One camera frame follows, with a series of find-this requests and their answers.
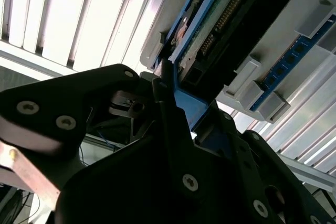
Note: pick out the hard disk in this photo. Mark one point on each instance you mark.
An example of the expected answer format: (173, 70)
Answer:
(249, 24)

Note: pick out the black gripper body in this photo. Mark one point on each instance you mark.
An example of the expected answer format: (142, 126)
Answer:
(126, 190)

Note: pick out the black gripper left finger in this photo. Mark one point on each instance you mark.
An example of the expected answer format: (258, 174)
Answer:
(65, 98)

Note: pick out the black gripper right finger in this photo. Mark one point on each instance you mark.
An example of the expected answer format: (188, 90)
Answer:
(241, 155)

